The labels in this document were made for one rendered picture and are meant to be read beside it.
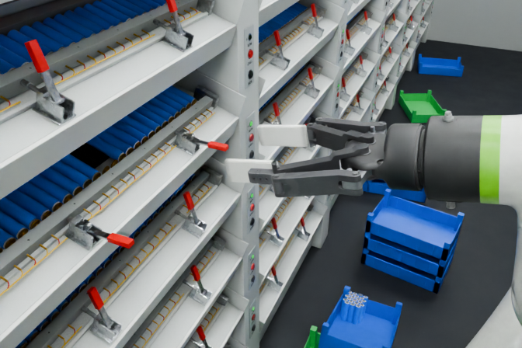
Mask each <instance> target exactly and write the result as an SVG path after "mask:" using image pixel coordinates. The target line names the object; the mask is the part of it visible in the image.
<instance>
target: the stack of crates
mask: <svg viewBox="0 0 522 348"><path fill-rule="evenodd" d="M391 191H392V190H390V189H386V191H385V195H384V197H383V198H382V200H381V201H380V203H379V204H378V205H377V206H376V208H375V209H374V211H373V212H372V213H371V212H369V214H368V215H367V223H366V229H365V236H364V246H363V252H362V257H361V263H363V264H364V265H367V266H370V267H372V268H375V269H376V270H380V271H382V272H384V273H387V274H389V275H392V276H393V277H397V278H399V279H401V280H404V281H406V282H409V283H411V284H414V285H416V286H418V287H421V288H424V289H426V290H428V291H431V292H433V293H435V294H438V292H439V290H440V287H441V285H442V283H443V281H444V278H445V276H446V274H447V271H448V269H449V267H450V265H451V262H452V259H453V256H454V250H455V248H456V245H457V241H458V236H459V233H460V230H461V225H462V221H463V218H464V215H465V214H463V213H461V212H459V213H458V216H457V217H456V216H454V215H451V214H447V213H444V212H441V211H437V210H434V209H432V208H429V207H425V206H423V205H420V204H416V203H413V202H411V201H408V200H404V199H402V198H399V197H395V196H392V195H391Z"/></svg>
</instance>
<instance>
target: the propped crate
mask: <svg viewBox="0 0 522 348"><path fill-rule="evenodd" d="M350 288H351V287H348V286H345V287H344V290H343V294H342V296H341V298H340V299H339V301H338V303H337V305H336V306H335V308H334V310H333V311H332V314H331V315H330V316H329V319H328V321H327V322H324V323H323V325H322V331H321V335H320V340H319V344H318V348H392V344H393V340H394V338H395V333H396V330H397V327H398V321H399V318H400V315H401V310H402V303H400V302H396V306H395V308H393V307H391V306H387V305H385V304H381V303H378V302H376V301H371V300H367V307H366V311H365V314H364V317H363V318H362V320H361V323H357V324H356V325H354V324H353V323H352V322H348V321H343V320H342V319H341V317H340V316H339V315H340V311H341V307H342V302H343V299H344V298H345V295H346V294H347V293H349V292H350Z"/></svg>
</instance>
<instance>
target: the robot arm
mask: <svg viewBox="0 0 522 348"><path fill-rule="evenodd" d="M315 121H316V123H309V124H307V126H305V125H259V126H258V127H257V129H258V133H259V140H260V144H261V145H262V146H286V147H308V146H309V144H310V148H311V146H312V147H314V146H315V145H319V146H322V147H324V148H328V149H332V150H334V151H333V152H332V153H331V155H330V156H326V157H321V158H313V159H309V160H305V161H300V162H293V163H288V164H284V165H278V161H276V160H255V159H235V158H226V159H225V160H224V165H225V168H226V172H227V175H228V181H229V182H237V183H256V184H257V183H258V184H268V185H273V189H274V193H275V197H306V196H319V195H333V194H344V195H350V196H355V197H358V196H361V195H362V194H363V193H364V192H363V184H364V183H365V181H371V180H375V179H383V180H384V181H385V182H386V183H387V185H388V187H389V188H390V189H392V190H411V191H420V190H421V189H422V188H423V187H424V192H425V195H426V197H427V198H428V199H429V200H437V201H446V202H447V208H449V209H454V208H455V202H457V203H462V202H470V203H482V204H502V205H508V206H511V207H512V208H513V209H514V210H515V211H516V212H517V247H516V255H515V262H514V269H513V279H512V285H511V287H510V289H509V290H508V291H507V293H506V295H505V296H504V298H503V299H502V301H501V302H500V303H499V305H498V306H497V308H496V309H495V311H494V312H493V313H492V314H491V316H490V317H489V319H488V320H487V321H486V323H485V324H484V326H483V327H481V329H480V330H479V331H478V333H477V334H476V335H475V337H474V338H473V339H472V341H471V342H470V343H469V344H468V345H467V346H466V347H465V348H522V114H521V115H506V116H452V113H451V111H446V112H445V114H444V116H431V117H430V118H429V119H428V121H427V123H426V128H425V127H424V126H423V125H422V124H392V125H391V126H390V127H389V128H388V131H387V127H386V122H384V121H380V122H363V121H355V120H341V119H334V118H327V117H318V118H316V119H315ZM326 125H327V127H326ZM308 140H309V142H308ZM339 160H340V162H341V168H342V169H340V165H339Z"/></svg>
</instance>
